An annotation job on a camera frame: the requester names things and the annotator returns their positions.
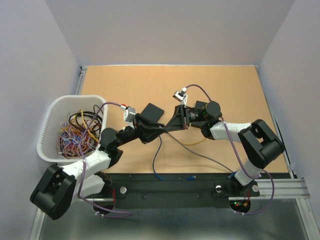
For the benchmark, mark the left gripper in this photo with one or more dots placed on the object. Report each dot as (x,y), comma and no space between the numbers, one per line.
(146,130)

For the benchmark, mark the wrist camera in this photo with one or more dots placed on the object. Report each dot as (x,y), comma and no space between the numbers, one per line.
(128,114)
(181,96)

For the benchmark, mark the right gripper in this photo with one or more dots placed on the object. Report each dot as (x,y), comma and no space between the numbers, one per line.
(180,119)

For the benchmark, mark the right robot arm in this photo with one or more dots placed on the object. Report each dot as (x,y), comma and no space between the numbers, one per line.
(254,144)

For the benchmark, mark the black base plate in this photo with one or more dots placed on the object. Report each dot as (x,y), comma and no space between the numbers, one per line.
(194,190)

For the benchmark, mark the aluminium frame rail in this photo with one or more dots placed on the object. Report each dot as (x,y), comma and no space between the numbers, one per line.
(273,215)

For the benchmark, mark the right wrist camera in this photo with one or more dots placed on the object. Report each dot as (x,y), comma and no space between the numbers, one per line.
(181,96)

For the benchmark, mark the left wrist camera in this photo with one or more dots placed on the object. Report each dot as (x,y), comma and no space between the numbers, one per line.
(128,114)

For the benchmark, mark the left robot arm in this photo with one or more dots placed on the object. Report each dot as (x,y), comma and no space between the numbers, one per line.
(59,186)

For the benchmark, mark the white plastic bin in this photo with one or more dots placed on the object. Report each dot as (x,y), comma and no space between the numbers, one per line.
(57,113)

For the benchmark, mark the black network switch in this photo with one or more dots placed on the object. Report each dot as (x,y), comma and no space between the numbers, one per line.
(152,112)
(199,104)

